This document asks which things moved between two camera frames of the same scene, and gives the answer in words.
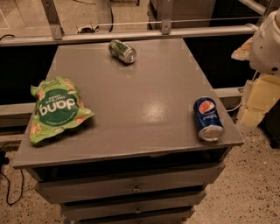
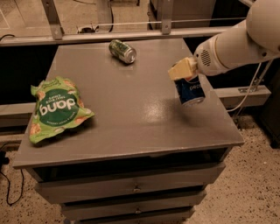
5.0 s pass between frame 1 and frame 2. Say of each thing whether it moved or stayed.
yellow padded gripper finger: moved
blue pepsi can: moved
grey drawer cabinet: stayed
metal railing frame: stayed
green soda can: stayed
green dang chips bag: stayed
